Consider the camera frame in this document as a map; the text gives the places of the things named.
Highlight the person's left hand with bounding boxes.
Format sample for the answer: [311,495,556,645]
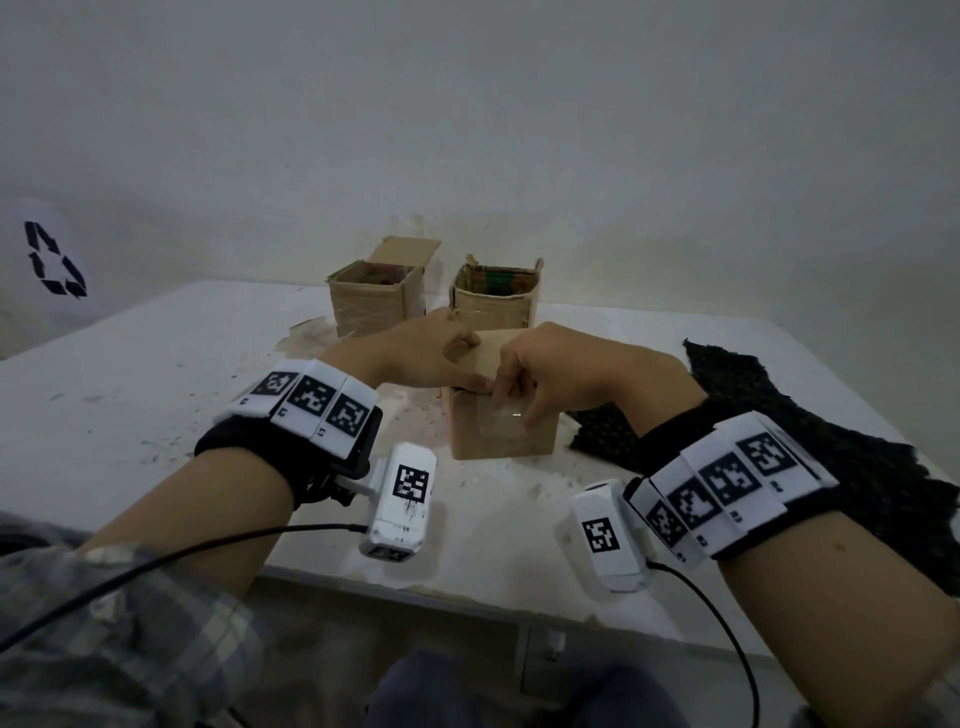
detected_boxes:
[319,306,496,395]

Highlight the person's right hand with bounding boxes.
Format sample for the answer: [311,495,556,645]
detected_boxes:
[491,322,704,438]

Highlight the small plain cardboard box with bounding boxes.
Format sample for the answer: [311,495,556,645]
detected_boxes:
[441,328,562,462]

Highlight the person's left forearm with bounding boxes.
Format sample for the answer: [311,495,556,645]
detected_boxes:
[78,444,298,601]

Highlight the person's right forearm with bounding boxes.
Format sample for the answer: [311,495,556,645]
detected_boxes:
[716,510,960,728]

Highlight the open taped cardboard box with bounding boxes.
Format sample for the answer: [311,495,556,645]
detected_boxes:
[448,253,545,333]

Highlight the open cardboard box with flap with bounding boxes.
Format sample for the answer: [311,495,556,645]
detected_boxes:
[326,236,442,340]

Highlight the left wristband with marker tags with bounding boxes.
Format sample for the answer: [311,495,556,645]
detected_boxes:
[193,358,384,511]

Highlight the wristband with marker tags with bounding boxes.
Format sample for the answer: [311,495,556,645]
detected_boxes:
[193,358,384,511]
[624,397,840,565]

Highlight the right wristband with marker tags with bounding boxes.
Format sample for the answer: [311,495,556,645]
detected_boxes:
[624,397,840,565]

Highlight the dark trousers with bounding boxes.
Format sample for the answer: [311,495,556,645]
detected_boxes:
[366,648,693,728]

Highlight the black knitted cloth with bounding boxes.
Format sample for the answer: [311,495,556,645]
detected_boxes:
[567,339,960,598]

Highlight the plaid shirt sleeve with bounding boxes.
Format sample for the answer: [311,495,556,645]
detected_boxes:
[0,512,268,728]

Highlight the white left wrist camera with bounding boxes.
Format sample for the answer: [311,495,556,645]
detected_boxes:
[358,442,439,563]

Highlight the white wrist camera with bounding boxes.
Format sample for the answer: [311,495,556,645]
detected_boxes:
[358,442,439,563]
[570,480,655,596]

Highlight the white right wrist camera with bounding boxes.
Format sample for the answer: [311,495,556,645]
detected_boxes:
[570,480,655,596]

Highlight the black right camera cable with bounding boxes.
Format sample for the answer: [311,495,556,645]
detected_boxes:
[648,561,763,728]

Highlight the black camera cable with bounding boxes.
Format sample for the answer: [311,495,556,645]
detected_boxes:
[648,561,763,728]
[0,523,370,652]

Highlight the black left camera cable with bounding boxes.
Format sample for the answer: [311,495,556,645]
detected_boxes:
[0,523,370,652]

